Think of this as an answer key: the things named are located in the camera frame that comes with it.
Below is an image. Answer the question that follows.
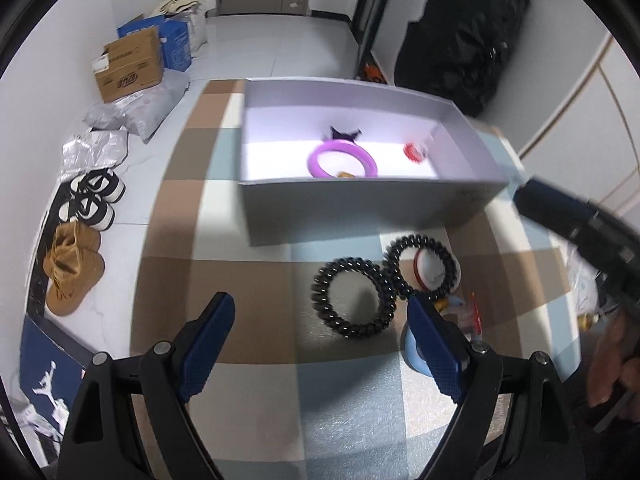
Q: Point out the red hair accessory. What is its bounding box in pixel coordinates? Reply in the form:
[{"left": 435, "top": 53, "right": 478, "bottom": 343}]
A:
[{"left": 440, "top": 292, "right": 483, "bottom": 340}]

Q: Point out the blue cardboard box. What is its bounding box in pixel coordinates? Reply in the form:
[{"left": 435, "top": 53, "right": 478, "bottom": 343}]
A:
[{"left": 117, "top": 15, "right": 192, "bottom": 72}]

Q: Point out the black spiral hair tie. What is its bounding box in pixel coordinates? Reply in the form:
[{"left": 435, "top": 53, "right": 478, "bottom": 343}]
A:
[
  {"left": 382, "top": 231, "right": 462, "bottom": 302},
  {"left": 310, "top": 256, "right": 397, "bottom": 342}
]

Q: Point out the round white red-rimmed tin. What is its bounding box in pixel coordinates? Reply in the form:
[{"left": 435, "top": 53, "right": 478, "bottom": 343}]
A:
[{"left": 412, "top": 248, "right": 446, "bottom": 290}]

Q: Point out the grey open jewelry box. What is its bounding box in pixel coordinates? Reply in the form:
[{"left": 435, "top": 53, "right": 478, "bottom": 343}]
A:
[{"left": 239, "top": 78, "right": 509, "bottom": 246}]

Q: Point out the black backpack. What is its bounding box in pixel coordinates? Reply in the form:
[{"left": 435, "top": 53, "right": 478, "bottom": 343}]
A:
[{"left": 394, "top": 0, "right": 530, "bottom": 117}]

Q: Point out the light blue bangle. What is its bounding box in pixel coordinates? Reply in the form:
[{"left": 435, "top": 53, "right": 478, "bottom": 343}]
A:
[{"left": 402, "top": 324, "right": 432, "bottom": 377}]

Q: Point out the orange black tool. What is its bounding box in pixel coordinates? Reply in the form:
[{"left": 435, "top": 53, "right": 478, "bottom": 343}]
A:
[{"left": 361, "top": 64, "right": 386, "bottom": 84}]

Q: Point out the red pink bunny charm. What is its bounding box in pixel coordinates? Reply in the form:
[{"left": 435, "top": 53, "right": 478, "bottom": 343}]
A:
[{"left": 404, "top": 143, "right": 428, "bottom": 164}]

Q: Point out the brown cardboard box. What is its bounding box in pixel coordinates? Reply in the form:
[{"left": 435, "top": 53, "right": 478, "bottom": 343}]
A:
[{"left": 91, "top": 27, "right": 164, "bottom": 103}]

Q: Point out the black white sneaker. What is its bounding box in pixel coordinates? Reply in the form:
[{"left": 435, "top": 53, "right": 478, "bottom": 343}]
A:
[
  {"left": 70, "top": 168, "right": 126, "bottom": 204},
  {"left": 58, "top": 193, "right": 115, "bottom": 232}
]

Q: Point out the cream fabric bag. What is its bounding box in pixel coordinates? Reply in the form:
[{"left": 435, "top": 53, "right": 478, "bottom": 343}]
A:
[{"left": 150, "top": 0, "right": 207, "bottom": 58}]

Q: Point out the silver plastic mailer bag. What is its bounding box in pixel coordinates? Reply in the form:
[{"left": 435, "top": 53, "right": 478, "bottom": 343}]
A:
[{"left": 60, "top": 129, "right": 128, "bottom": 181}]

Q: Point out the tan suede boot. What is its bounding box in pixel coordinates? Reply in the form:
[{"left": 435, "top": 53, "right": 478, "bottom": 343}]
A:
[
  {"left": 43, "top": 245, "right": 105, "bottom": 316},
  {"left": 52, "top": 221, "right": 101, "bottom": 252}
]

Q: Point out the navy jordan shoe box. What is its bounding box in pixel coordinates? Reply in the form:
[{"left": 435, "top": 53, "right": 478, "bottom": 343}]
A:
[{"left": 11, "top": 315, "right": 92, "bottom": 467}]

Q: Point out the checkered table mat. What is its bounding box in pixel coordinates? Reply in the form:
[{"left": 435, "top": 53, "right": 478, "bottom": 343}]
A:
[{"left": 130, "top": 80, "right": 581, "bottom": 479}]

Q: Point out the purple bangle with bead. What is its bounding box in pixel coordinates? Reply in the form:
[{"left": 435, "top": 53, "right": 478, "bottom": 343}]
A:
[{"left": 307, "top": 140, "right": 378, "bottom": 179}]

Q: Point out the grey plastic mailer bag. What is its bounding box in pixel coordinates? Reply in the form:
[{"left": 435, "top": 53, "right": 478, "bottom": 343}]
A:
[{"left": 84, "top": 70, "right": 190, "bottom": 142}]

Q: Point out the person's right hand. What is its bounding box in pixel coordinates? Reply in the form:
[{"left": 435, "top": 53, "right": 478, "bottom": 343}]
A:
[{"left": 587, "top": 312, "right": 639, "bottom": 408}]

